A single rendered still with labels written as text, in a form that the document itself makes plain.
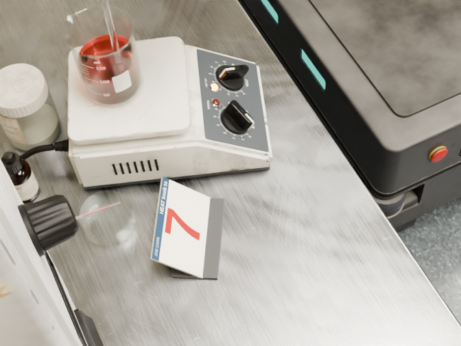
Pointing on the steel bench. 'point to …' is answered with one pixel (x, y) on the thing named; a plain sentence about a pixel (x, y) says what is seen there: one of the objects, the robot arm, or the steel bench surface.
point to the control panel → (205, 74)
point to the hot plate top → (152, 113)
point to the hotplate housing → (166, 150)
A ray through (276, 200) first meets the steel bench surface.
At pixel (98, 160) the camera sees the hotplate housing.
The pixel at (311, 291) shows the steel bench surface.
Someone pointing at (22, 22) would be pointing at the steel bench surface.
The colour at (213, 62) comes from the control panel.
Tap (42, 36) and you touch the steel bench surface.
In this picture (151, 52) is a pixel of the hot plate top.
